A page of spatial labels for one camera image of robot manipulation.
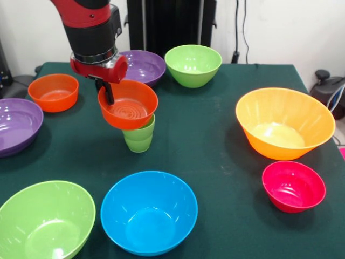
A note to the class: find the small green bowl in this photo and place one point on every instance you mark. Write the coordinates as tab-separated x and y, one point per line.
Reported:
192	73

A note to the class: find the green cup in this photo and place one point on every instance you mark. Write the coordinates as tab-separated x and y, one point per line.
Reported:
140	140

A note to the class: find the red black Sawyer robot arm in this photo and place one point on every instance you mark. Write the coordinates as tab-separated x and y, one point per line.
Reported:
89	27

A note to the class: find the dark green table cloth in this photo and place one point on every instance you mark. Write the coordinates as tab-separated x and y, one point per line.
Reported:
202	151

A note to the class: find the black pedestal column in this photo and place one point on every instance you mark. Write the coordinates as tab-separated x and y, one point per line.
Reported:
172	24

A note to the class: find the red-orange bowl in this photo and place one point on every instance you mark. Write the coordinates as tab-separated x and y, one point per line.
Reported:
54	94
129	118

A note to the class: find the large green bowl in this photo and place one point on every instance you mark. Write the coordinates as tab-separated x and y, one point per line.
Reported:
45	221

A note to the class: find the blue bowl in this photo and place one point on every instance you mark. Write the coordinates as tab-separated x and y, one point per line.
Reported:
149	215

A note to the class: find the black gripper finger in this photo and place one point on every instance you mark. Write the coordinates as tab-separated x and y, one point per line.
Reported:
109	94
99	85

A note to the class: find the purple bowl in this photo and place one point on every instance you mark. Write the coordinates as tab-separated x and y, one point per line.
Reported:
145	67
16	126

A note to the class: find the black grey base foot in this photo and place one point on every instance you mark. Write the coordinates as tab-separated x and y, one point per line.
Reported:
326	91
16	86

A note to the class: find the pink bowl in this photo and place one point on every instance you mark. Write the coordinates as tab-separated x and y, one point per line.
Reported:
293	189

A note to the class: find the large orange bowl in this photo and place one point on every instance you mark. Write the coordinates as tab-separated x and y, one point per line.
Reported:
283	126

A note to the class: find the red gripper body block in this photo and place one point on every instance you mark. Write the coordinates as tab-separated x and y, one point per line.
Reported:
99	71

